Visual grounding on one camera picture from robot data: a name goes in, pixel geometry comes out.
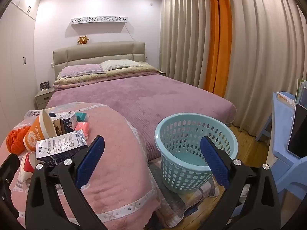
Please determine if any pink packet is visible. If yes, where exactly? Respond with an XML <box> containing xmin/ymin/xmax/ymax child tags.
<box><xmin>74</xmin><ymin>122</ymin><xmax>90</xmax><ymax>132</ymax></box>

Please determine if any beige curtain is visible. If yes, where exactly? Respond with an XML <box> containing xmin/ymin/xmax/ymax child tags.
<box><xmin>159</xmin><ymin>0</ymin><xmax>214</xmax><ymax>93</ymax></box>
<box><xmin>223</xmin><ymin>0</ymin><xmax>307</xmax><ymax>137</ymax></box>

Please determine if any white wardrobe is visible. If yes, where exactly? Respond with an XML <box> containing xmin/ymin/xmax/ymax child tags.
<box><xmin>0</xmin><ymin>0</ymin><xmax>41</xmax><ymax>135</ymax></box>

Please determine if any blue desk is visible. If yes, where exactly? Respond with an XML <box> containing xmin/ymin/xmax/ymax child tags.
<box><xmin>255</xmin><ymin>91</ymin><xmax>307</xmax><ymax>163</ymax></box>

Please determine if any orange paper bowl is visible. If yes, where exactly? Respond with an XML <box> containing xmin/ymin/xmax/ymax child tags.
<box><xmin>23</xmin><ymin>109</ymin><xmax>58</xmax><ymax>152</ymax></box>

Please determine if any dark blue box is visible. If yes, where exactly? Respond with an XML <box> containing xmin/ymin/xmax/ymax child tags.
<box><xmin>61</xmin><ymin>114</ymin><xmax>78</xmax><ymax>133</ymax></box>

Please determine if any white dotted pillow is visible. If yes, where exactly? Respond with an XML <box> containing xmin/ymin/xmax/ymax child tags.
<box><xmin>99</xmin><ymin>60</ymin><xmax>143</xmax><ymax>72</ymax></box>

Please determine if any beige folded quilt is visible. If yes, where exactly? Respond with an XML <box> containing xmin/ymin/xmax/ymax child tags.
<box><xmin>53</xmin><ymin>62</ymin><xmax>161</xmax><ymax>90</ymax></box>

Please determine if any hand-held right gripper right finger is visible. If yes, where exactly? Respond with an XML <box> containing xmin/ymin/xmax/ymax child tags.
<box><xmin>200</xmin><ymin>135</ymin><xmax>281</xmax><ymax>230</ymax></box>

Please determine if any orange plastic bag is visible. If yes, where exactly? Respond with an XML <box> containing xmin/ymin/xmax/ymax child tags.
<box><xmin>6</xmin><ymin>125</ymin><xmax>31</xmax><ymax>154</ymax></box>

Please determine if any pink blanket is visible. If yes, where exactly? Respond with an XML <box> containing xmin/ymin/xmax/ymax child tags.
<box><xmin>0</xmin><ymin>102</ymin><xmax>161</xmax><ymax>228</ymax></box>

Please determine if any blue plastic chair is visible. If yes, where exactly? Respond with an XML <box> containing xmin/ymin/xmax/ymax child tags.
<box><xmin>272</xmin><ymin>153</ymin><xmax>307</xmax><ymax>192</ymax></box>

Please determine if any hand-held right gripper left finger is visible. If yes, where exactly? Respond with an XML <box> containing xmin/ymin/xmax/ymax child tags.
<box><xmin>25</xmin><ymin>135</ymin><xmax>106</xmax><ymax>230</ymax></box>

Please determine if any light blue plastic basket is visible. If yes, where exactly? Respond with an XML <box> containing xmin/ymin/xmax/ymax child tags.
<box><xmin>154</xmin><ymin>113</ymin><xmax>239</xmax><ymax>194</ymax></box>

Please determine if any red and white cup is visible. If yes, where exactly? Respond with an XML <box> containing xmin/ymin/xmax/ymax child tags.
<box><xmin>19</xmin><ymin>151</ymin><xmax>41</xmax><ymax>180</ymax></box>

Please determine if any orange curtain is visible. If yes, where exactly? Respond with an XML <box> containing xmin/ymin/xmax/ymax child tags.
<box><xmin>204</xmin><ymin>0</ymin><xmax>233</xmax><ymax>99</ymax></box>

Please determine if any bed with purple cover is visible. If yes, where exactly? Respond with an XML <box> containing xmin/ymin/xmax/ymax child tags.
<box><xmin>45</xmin><ymin>73</ymin><xmax>237</xmax><ymax>161</ymax></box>

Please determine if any white wall shelf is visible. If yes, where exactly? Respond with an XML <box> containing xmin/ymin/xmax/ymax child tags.
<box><xmin>70</xmin><ymin>16</ymin><xmax>129</xmax><ymax>25</ymax></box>

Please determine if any beige padded headboard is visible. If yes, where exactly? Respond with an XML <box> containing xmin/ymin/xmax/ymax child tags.
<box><xmin>53</xmin><ymin>41</ymin><xmax>147</xmax><ymax>81</ymax></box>

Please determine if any plaid folded cloth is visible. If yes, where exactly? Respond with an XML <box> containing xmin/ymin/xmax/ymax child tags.
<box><xmin>149</xmin><ymin>159</ymin><xmax>226</xmax><ymax>228</ymax></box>

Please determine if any teal packet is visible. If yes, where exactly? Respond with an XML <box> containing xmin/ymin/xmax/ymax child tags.
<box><xmin>75</xmin><ymin>111</ymin><xmax>90</xmax><ymax>122</ymax></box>

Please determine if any purple pillow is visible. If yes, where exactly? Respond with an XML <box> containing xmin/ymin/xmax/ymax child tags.
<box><xmin>59</xmin><ymin>63</ymin><xmax>106</xmax><ymax>78</ymax></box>

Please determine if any stack of books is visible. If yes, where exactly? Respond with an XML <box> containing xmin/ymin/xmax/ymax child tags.
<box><xmin>295</xmin><ymin>78</ymin><xmax>307</xmax><ymax>106</ymax></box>

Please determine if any printed paper sheet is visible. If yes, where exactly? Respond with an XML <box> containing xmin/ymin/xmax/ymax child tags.
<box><xmin>276</xmin><ymin>91</ymin><xmax>296</xmax><ymax>109</ymax></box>

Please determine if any black tablet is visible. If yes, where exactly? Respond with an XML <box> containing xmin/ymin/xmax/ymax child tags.
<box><xmin>286</xmin><ymin>103</ymin><xmax>307</xmax><ymax>159</ymax></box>

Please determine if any white box with dark print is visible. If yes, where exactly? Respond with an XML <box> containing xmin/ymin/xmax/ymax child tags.
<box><xmin>35</xmin><ymin>129</ymin><xmax>88</xmax><ymax>167</ymax></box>

